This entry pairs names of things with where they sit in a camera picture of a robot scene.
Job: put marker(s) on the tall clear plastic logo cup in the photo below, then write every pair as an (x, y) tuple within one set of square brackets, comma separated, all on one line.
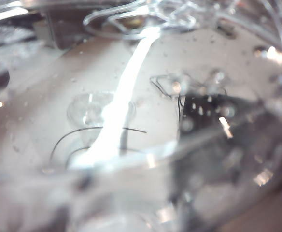
[(141, 135)]

